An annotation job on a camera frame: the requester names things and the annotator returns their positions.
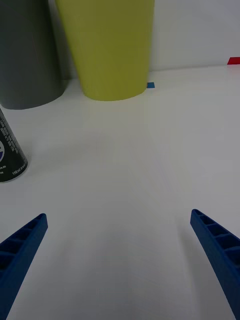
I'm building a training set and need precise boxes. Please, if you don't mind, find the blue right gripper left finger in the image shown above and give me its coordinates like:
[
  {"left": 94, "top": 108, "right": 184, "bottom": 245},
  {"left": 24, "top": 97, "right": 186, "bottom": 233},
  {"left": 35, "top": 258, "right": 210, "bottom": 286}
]
[{"left": 0, "top": 212, "right": 49, "bottom": 320}]

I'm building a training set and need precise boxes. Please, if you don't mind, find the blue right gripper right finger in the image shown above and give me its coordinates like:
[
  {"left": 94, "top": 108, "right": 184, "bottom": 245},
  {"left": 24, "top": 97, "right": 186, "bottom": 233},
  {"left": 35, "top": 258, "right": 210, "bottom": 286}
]
[{"left": 190, "top": 208, "right": 240, "bottom": 320}]

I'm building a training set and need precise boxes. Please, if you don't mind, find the black drink can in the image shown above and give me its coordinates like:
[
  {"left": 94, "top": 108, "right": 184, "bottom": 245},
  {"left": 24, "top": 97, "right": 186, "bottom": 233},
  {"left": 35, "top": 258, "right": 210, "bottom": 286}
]
[{"left": 0, "top": 107, "right": 29, "bottom": 183}]

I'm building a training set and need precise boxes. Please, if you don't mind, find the grey plastic waste bin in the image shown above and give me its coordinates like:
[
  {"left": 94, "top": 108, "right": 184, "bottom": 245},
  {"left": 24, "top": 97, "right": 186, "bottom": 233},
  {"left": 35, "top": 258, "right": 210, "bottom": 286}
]
[{"left": 0, "top": 0, "right": 70, "bottom": 110}]

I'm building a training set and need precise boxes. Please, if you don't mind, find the yellow-green plastic waste bin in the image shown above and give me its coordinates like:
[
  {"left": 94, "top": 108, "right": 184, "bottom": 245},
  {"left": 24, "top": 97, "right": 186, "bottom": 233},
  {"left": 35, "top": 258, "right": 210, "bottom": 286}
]
[{"left": 55, "top": 0, "right": 155, "bottom": 102}]

